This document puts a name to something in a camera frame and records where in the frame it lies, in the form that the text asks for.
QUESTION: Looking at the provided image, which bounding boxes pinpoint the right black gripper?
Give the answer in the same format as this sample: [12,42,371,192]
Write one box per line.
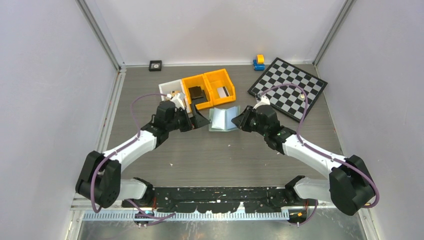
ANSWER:
[231,105,268,137]

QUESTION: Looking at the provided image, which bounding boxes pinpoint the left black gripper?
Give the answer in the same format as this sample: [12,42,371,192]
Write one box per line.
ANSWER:
[166,104,209,133]

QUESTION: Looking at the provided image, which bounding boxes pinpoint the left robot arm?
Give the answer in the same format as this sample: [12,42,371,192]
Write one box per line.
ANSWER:
[75,100,210,213]

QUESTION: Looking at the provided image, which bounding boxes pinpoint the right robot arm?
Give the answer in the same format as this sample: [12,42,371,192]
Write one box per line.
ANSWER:
[231,105,380,216]

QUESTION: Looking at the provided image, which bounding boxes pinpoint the white card with stripe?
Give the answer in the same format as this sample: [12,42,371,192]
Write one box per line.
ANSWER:
[216,86,230,99]

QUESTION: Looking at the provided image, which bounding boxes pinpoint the brown cards in white bin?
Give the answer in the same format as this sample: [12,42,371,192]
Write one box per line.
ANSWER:
[166,90,181,99]

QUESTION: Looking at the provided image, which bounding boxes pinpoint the black wallet in bin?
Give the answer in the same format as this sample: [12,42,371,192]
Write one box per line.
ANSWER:
[188,86,208,105]

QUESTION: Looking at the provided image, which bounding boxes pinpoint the middle orange storage bin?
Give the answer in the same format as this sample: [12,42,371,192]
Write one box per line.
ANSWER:
[182,74,213,110]

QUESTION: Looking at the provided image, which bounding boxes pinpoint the orange storage bin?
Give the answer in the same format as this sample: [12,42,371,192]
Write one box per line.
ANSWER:
[204,68,236,106]
[182,74,213,110]

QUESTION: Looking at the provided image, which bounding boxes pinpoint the right orange storage bin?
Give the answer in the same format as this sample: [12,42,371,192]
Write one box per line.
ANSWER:
[204,68,236,106]

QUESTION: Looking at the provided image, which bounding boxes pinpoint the white storage bin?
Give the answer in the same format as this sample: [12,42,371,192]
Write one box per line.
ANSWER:
[158,79,191,113]

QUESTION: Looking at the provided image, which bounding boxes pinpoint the black white chessboard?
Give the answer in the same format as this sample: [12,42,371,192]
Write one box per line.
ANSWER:
[247,57,328,122]

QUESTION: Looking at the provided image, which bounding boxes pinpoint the small black square box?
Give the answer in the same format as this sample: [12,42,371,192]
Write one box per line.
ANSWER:
[148,60,163,72]

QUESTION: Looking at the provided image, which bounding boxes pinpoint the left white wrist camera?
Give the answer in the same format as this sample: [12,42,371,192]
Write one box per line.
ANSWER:
[166,92,186,110]

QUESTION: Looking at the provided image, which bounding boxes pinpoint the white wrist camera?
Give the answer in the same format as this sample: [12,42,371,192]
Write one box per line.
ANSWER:
[253,95,270,109]
[166,92,186,110]

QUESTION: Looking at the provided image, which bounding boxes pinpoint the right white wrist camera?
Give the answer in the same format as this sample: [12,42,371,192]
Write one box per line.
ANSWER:
[253,95,270,109]

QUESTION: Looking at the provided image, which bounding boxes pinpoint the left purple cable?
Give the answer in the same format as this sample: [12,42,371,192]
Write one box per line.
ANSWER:
[90,93,178,228]

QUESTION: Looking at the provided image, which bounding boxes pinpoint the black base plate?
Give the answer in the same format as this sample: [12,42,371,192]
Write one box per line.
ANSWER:
[120,185,319,215]

